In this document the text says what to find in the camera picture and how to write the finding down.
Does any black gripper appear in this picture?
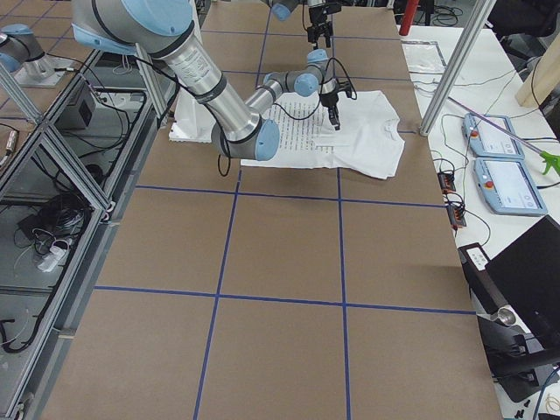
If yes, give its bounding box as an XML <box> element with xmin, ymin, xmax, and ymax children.
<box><xmin>305</xmin><ymin>3</ymin><xmax>342</xmax><ymax>43</ymax></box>
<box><xmin>320</xmin><ymin>78</ymin><xmax>346</xmax><ymax>130</ymax></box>

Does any white long-sleeve printed shirt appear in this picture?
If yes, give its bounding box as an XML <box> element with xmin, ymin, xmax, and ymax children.
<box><xmin>241</xmin><ymin>91</ymin><xmax>405</xmax><ymax>179</ymax></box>

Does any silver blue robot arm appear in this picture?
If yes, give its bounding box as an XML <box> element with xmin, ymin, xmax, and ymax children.
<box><xmin>72</xmin><ymin>1</ymin><xmax>353</xmax><ymax>161</ymax></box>
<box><xmin>263</xmin><ymin>0</ymin><xmax>342</xmax><ymax>48</ymax></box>

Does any red cylinder object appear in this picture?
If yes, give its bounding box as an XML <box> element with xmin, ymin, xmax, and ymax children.
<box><xmin>399</xmin><ymin>0</ymin><xmax>419</xmax><ymax>36</ymax></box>

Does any plastic bag with paper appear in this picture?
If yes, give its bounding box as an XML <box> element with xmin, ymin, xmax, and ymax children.
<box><xmin>402</xmin><ymin>40</ymin><xmax>446</xmax><ymax>74</ymax></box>

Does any orange black adapter box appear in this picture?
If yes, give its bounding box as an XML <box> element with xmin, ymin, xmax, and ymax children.
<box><xmin>446</xmin><ymin>203</ymin><xmax>466</xmax><ymax>230</ymax></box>
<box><xmin>437</xmin><ymin>171</ymin><xmax>457</xmax><ymax>194</ymax></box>

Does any upper blue teach pendant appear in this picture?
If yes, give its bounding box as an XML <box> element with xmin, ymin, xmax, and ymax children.
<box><xmin>463</xmin><ymin>113</ymin><xmax>525</xmax><ymax>160</ymax></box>

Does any blue teach pendant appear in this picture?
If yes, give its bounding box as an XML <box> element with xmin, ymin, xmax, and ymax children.
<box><xmin>473</xmin><ymin>157</ymin><xmax>548</xmax><ymax>216</ymax></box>
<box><xmin>463</xmin><ymin>113</ymin><xmax>525</xmax><ymax>160</ymax></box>

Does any lower blue teach pendant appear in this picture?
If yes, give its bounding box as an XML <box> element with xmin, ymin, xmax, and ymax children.
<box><xmin>473</xmin><ymin>157</ymin><xmax>548</xmax><ymax>216</ymax></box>

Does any metal reacher grabber tool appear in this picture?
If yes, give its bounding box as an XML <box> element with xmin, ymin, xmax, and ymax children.
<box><xmin>446</xmin><ymin>96</ymin><xmax>560</xmax><ymax>175</ymax></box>

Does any black laptop computer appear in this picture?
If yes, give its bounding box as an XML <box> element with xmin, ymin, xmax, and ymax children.
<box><xmin>458</xmin><ymin>215</ymin><xmax>559</xmax><ymax>403</ymax></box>

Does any white power strip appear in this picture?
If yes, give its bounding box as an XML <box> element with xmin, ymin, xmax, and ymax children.
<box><xmin>37</xmin><ymin>242</ymin><xmax>68</xmax><ymax>272</ymax></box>

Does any grey aluminium frame post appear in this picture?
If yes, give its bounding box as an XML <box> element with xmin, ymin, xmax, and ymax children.
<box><xmin>419</xmin><ymin>0</ymin><xmax>496</xmax><ymax>137</ymax></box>

